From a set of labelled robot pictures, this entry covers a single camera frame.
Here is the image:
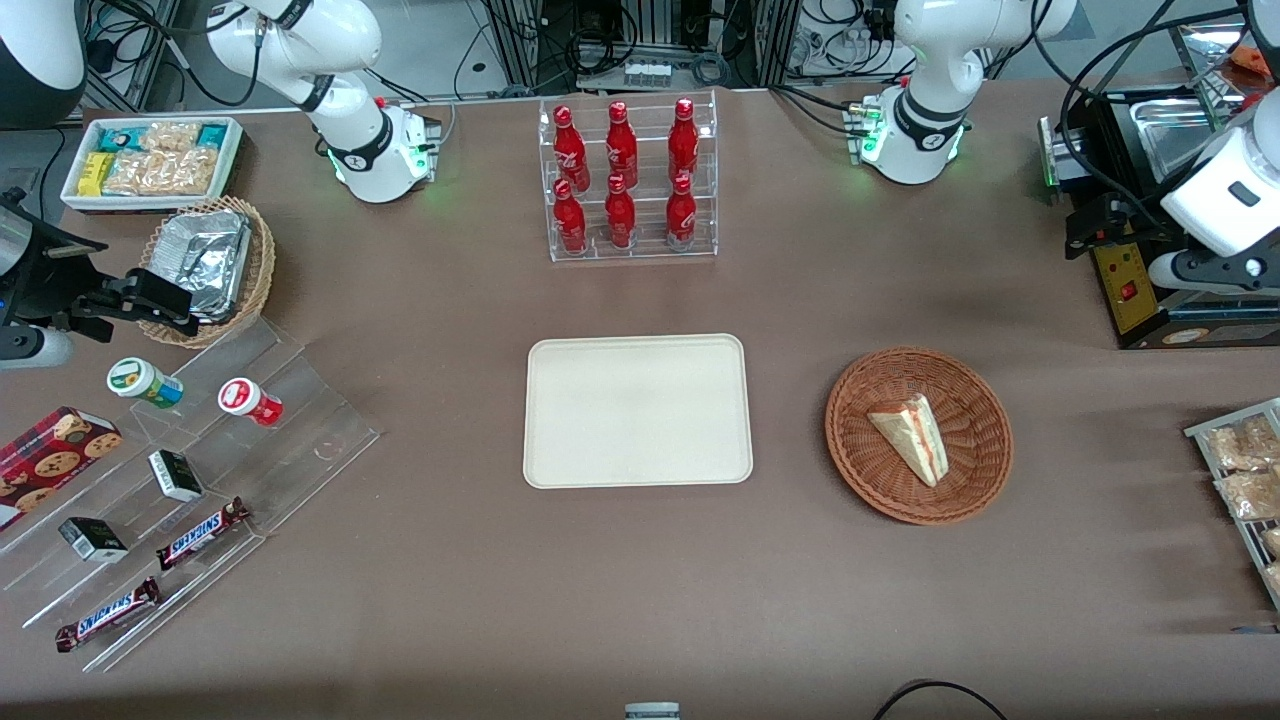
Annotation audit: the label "clear acrylic stepped display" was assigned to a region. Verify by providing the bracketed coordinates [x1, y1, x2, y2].
[0, 314, 383, 674]

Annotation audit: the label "green lid cup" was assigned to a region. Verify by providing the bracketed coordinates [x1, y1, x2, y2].
[106, 357, 185, 410]

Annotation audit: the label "large clear cracker bag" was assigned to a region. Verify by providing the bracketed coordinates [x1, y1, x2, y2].
[104, 147, 219, 197]

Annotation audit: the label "silver foil packets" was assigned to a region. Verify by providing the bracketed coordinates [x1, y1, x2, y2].
[149, 209, 252, 323]

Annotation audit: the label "Snickers bar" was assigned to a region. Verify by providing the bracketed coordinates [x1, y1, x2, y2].
[54, 576, 164, 654]
[154, 496, 252, 572]

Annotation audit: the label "triangle sandwich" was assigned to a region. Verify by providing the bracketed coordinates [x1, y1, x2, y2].
[866, 392, 950, 489]

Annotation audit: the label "red cookie box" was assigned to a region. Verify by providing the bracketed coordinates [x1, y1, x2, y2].
[0, 406, 124, 533]

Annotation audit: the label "red cola bottle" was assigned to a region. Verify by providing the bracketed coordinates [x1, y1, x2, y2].
[604, 100, 640, 190]
[664, 172, 699, 250]
[552, 178, 590, 254]
[603, 173, 638, 250]
[667, 97, 700, 184]
[552, 105, 592, 194]

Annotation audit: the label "small clear cracker bag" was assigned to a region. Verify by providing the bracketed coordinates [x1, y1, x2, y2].
[140, 121, 202, 154]

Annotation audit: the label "tray of packaged snacks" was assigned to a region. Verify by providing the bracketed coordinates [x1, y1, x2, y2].
[1184, 397, 1280, 613]

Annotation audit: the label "light wicker basket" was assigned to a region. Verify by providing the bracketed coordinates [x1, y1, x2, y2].
[138, 196, 277, 350]

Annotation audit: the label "black sealing machine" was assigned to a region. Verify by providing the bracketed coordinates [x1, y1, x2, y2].
[1038, 84, 1280, 352]

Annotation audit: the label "red lid cup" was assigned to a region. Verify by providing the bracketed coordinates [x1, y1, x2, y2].
[217, 377, 285, 428]

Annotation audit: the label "beige plastic tray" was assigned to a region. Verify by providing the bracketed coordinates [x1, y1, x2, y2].
[522, 333, 755, 491]

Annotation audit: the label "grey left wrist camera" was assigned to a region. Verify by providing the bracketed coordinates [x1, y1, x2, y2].
[1147, 252, 1203, 294]

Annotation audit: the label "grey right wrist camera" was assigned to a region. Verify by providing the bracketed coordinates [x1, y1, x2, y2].
[0, 326, 77, 372]

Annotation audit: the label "brown wicker basket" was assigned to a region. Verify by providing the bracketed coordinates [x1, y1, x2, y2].
[824, 345, 1015, 527]

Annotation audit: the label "clear acrylic bottle rack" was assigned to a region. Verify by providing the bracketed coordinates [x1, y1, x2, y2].
[537, 89, 720, 264]

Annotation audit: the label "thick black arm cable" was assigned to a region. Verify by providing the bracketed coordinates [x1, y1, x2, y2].
[1030, 0, 1263, 233]

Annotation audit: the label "small black box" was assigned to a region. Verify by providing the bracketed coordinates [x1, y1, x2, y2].
[57, 516, 130, 564]
[147, 449, 205, 504]

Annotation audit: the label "white snack bin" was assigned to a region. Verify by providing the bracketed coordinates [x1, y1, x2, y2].
[61, 116, 245, 215]

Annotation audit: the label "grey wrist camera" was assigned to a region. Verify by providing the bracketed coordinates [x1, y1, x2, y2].
[0, 326, 77, 372]
[1147, 252, 1203, 294]

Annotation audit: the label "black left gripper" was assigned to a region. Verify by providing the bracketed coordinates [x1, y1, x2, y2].
[1064, 193, 1201, 263]

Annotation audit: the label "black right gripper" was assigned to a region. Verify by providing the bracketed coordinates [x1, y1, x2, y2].
[0, 193, 194, 344]

